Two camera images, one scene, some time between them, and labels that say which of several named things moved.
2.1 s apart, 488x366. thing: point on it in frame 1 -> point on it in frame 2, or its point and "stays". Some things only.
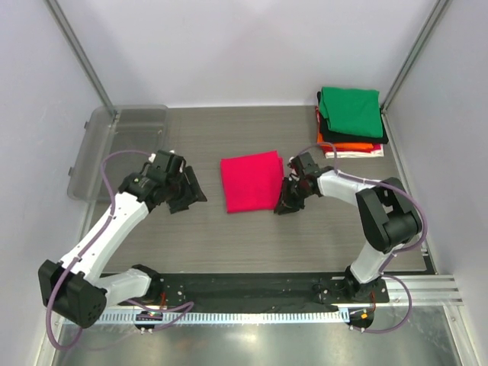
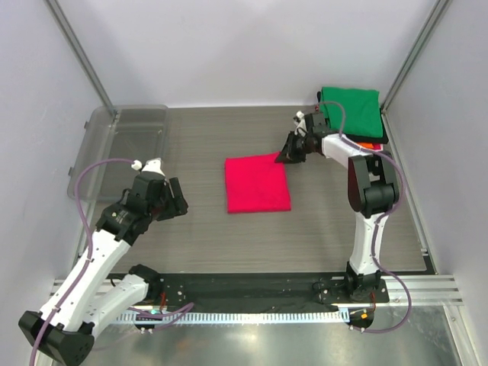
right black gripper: [286, 204] -> [289, 154]
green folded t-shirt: [354, 111] stays
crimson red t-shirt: [252, 182] stays
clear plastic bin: [109, 130] stays
